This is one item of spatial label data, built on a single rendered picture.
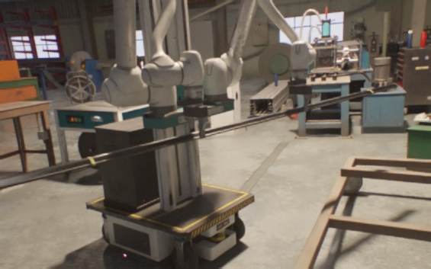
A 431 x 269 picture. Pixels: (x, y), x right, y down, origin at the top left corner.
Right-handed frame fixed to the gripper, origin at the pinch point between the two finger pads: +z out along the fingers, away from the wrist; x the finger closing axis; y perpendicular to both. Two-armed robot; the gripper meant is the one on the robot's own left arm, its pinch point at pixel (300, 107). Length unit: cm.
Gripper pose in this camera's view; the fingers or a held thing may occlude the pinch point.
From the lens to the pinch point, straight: 256.2
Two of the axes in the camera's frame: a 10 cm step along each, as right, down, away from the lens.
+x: -6.6, -1.3, 7.4
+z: 0.7, 9.7, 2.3
